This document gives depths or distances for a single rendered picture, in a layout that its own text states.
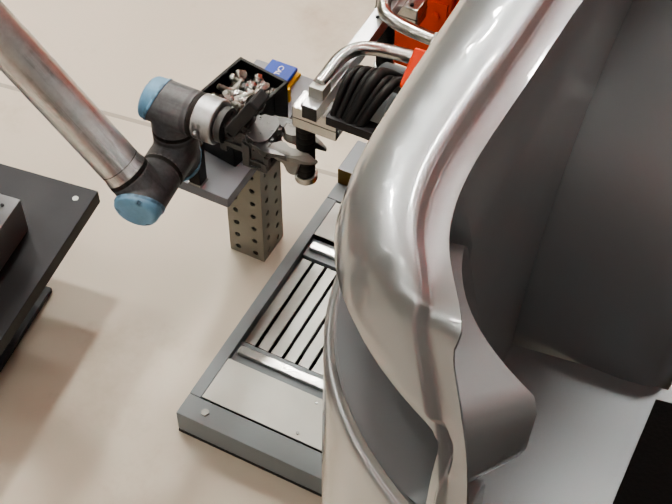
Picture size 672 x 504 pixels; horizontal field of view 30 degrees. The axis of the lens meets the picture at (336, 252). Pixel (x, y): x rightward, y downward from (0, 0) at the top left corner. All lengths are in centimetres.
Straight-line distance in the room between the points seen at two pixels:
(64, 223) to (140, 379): 41
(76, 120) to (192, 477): 92
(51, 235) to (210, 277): 47
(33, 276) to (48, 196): 24
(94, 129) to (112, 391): 86
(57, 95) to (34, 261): 66
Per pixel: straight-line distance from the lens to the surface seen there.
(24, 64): 232
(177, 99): 241
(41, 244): 293
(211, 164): 284
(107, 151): 238
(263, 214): 309
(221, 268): 321
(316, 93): 219
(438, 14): 281
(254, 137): 234
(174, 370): 304
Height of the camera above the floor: 250
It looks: 50 degrees down
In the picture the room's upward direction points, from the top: 1 degrees clockwise
